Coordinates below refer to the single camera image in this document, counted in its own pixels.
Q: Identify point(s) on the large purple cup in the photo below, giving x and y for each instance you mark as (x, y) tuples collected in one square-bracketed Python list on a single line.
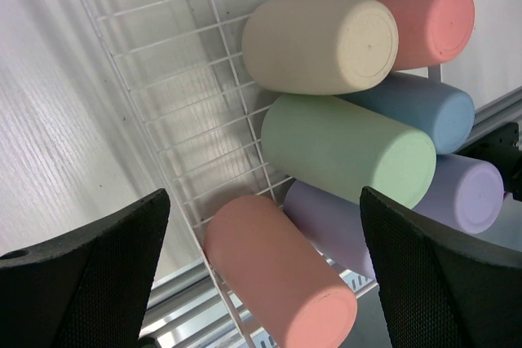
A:
[(465, 194)]

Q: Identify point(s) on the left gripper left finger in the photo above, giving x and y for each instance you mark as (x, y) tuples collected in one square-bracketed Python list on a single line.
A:
[(88, 287)]

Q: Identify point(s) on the small purple cup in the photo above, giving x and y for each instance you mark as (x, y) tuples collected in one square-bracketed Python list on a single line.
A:
[(332, 224)]

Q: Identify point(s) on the beige cup rear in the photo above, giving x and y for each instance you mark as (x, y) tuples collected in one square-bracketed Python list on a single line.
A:
[(320, 47)]

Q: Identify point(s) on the pink cup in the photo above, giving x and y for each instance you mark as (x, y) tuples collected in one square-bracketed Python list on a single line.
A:
[(264, 259), (431, 32)]

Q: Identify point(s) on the clear wire dish rack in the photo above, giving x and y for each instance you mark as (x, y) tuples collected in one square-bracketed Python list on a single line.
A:
[(179, 65)]

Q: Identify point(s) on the light blue cup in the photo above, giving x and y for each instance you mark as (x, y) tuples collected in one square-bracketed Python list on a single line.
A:
[(445, 113)]

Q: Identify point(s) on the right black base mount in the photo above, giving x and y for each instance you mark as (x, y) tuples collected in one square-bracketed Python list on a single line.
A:
[(501, 148)]

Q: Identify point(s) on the pink cup front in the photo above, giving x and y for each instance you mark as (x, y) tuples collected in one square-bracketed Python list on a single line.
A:
[(264, 259)]

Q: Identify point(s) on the aluminium front rail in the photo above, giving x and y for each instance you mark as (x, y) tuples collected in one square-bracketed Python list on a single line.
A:
[(489, 111)]

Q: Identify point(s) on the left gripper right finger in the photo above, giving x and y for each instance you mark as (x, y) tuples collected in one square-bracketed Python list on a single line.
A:
[(439, 287)]

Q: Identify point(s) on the green cup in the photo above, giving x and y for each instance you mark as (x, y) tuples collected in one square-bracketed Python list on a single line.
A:
[(340, 148)]

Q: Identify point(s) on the pink cup rear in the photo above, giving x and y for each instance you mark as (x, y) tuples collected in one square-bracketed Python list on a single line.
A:
[(431, 32)]

